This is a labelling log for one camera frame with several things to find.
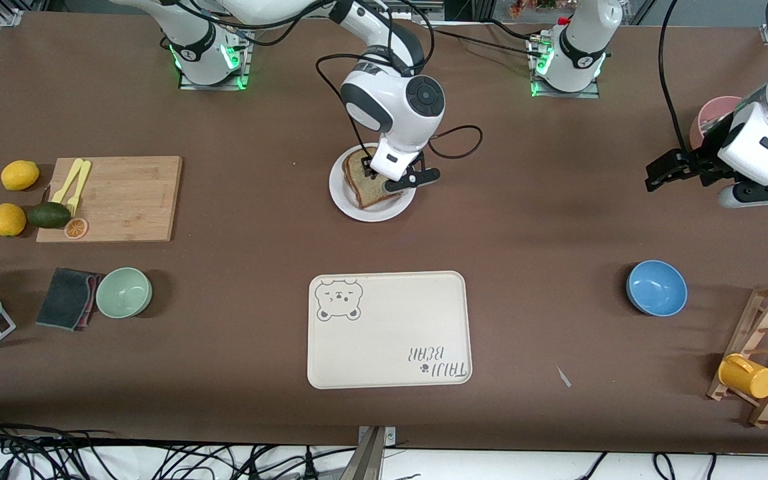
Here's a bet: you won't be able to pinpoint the bread slice sandwich lid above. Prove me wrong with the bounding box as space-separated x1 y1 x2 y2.
342 148 403 209

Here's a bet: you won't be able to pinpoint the cream bear print tray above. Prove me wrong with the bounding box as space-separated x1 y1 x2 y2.
307 270 473 390

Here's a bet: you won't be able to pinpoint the white round plate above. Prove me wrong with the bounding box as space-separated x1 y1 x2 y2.
329 143 418 223

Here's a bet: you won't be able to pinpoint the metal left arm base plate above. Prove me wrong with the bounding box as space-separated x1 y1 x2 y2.
529 33 601 99

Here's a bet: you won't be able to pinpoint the blue bowl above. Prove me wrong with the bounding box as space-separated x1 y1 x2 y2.
626 259 689 317

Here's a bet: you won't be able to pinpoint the metal frame behind table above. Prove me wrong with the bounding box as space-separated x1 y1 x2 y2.
294 0 491 24

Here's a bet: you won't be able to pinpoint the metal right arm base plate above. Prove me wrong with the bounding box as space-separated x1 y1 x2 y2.
179 27 253 91

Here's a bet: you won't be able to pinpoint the yellow mug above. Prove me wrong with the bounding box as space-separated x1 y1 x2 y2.
718 353 768 399

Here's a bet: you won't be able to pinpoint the grey and pink folded cloth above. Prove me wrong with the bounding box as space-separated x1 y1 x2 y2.
35 267 103 332

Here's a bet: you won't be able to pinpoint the black cable on table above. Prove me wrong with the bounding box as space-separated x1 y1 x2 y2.
421 23 541 59

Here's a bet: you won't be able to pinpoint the tangled black floor cables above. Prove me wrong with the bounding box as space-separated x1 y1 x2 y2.
0 410 358 480

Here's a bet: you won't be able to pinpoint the yellow lemon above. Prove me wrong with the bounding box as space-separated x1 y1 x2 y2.
1 160 41 192

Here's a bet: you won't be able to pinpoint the bamboo cutting board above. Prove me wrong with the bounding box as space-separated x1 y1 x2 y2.
36 157 183 243

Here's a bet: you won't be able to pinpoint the pink bowl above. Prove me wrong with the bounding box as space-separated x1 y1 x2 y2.
689 96 745 151

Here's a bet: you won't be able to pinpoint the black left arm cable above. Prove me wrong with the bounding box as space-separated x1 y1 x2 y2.
657 0 691 157

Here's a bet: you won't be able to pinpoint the orange-yellow citrus fruit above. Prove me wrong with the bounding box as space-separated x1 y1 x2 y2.
0 203 27 237

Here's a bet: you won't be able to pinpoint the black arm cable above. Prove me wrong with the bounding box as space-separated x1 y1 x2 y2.
657 0 691 157
316 0 485 161

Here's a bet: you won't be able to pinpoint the yellow plastic knife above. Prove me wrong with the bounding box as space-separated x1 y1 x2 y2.
51 158 83 205

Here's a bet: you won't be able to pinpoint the green avocado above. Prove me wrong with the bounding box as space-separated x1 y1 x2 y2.
27 202 71 229

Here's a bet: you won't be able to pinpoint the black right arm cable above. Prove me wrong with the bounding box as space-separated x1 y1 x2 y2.
316 0 485 161

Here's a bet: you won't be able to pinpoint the pale green bowl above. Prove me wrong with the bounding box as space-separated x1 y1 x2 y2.
95 267 153 319

